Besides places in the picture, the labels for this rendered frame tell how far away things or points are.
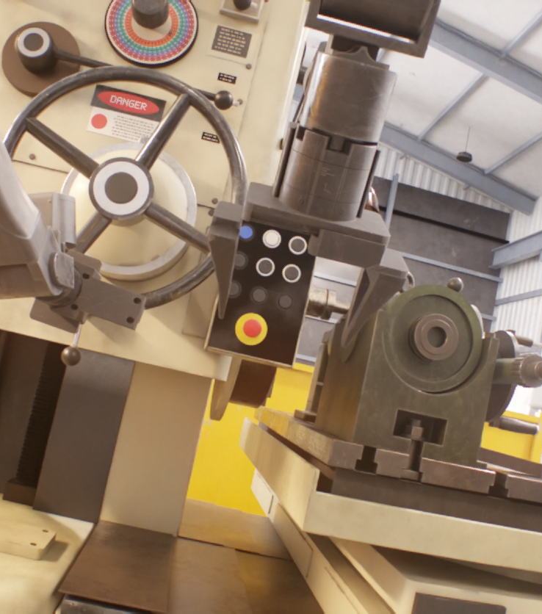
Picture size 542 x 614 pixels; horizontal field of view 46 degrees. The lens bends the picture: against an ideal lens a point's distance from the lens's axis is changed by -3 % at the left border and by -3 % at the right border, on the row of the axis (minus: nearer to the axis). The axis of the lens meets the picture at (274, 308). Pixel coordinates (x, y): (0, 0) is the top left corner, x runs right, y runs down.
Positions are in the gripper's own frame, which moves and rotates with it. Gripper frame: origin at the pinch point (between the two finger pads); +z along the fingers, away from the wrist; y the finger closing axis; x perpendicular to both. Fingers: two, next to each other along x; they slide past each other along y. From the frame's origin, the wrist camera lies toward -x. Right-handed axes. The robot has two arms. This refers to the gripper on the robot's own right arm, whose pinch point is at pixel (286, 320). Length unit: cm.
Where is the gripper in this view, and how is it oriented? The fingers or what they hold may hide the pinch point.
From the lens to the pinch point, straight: 50.1
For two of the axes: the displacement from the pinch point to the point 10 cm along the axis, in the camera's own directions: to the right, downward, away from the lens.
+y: -9.7, -2.3, -0.8
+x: -0.2, 3.9, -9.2
